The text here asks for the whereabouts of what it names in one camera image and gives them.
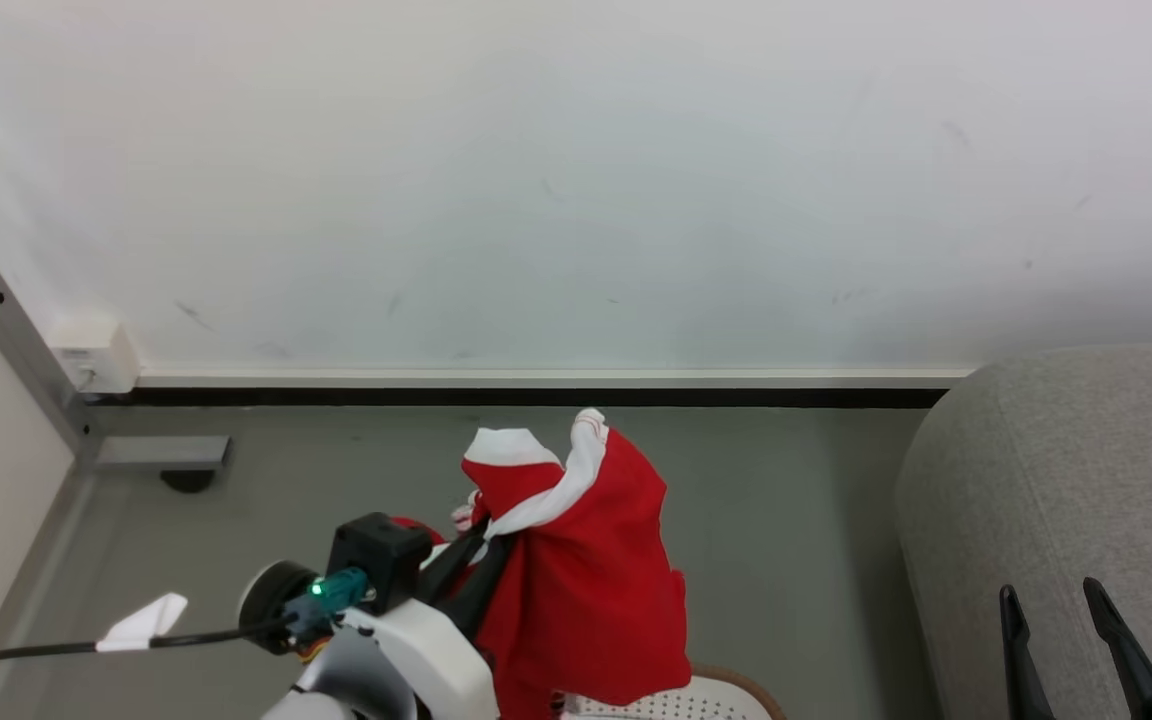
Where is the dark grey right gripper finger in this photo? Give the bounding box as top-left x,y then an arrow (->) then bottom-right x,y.
999,585 -> 1055,720
1082,577 -> 1152,720

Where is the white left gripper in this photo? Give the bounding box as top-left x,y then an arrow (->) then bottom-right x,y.
339,537 -> 514,720

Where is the red and white garment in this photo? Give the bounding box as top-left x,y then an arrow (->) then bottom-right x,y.
391,407 -> 693,720

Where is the white perforated laundry basket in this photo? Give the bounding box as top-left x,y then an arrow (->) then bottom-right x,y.
558,664 -> 789,720

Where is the grey fabric sofa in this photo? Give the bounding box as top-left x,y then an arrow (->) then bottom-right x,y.
893,344 -> 1152,720

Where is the black and white baseboard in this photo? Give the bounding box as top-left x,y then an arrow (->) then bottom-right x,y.
86,367 -> 979,409

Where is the white tape tag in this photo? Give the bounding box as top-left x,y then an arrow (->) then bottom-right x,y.
95,592 -> 190,654

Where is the teal cable plug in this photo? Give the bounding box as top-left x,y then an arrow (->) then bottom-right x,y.
284,567 -> 371,642

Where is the thin black cable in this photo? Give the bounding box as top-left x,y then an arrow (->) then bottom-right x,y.
0,622 -> 289,693

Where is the white wall box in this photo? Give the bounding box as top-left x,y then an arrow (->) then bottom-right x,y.
48,318 -> 141,396

